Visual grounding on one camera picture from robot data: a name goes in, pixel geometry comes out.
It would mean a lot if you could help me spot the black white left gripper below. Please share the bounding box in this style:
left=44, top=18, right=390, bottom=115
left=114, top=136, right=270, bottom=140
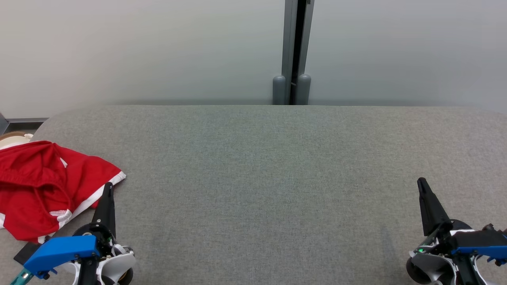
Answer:
left=59, top=182, right=137, bottom=285

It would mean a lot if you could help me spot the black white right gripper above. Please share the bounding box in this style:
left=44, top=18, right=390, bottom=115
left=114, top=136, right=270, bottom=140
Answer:
left=406, top=177, right=492, bottom=285

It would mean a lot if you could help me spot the grey baseboard strip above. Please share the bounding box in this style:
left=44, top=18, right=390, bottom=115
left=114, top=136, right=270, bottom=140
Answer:
left=0, top=113, right=49, bottom=135

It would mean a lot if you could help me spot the grey partition post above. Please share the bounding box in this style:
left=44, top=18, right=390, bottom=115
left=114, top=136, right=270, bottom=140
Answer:
left=282, top=0, right=315, bottom=105

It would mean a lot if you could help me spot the grey cylindrical post foot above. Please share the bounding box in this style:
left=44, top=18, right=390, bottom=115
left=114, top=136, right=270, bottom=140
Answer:
left=297, top=74, right=312, bottom=105
left=273, top=75, right=286, bottom=105

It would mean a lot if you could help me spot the teal camera cable connector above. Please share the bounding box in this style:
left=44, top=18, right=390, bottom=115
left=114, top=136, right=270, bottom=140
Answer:
left=10, top=268, right=34, bottom=285

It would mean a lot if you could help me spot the grey fabric table cover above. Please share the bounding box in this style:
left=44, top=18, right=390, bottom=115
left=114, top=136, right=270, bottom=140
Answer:
left=0, top=105, right=507, bottom=285

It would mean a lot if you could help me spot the red jersey black lettering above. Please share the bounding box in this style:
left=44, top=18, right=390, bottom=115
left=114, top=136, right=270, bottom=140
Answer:
left=0, top=141, right=74, bottom=243

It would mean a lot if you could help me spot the red shorts white trim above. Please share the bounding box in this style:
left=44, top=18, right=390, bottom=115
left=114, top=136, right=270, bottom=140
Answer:
left=51, top=144, right=127, bottom=222

